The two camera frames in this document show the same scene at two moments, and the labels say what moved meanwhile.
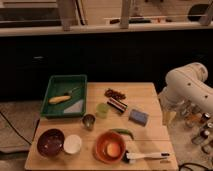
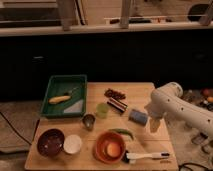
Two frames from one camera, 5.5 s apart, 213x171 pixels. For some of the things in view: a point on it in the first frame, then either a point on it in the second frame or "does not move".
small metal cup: (89, 121) does not move
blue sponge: (138, 117) does not move
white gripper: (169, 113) -> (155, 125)
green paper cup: (102, 110) does not move
